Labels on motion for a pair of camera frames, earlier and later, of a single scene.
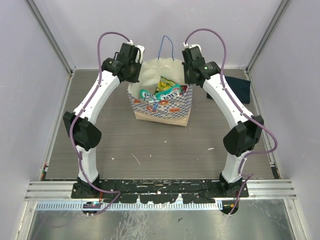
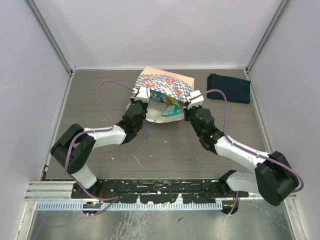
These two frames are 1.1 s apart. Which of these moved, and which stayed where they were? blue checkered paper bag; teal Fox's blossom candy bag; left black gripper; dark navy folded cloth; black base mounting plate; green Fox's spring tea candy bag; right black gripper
Moved: right black gripper; left black gripper; teal Fox's blossom candy bag; green Fox's spring tea candy bag; blue checkered paper bag
Stayed: black base mounting plate; dark navy folded cloth
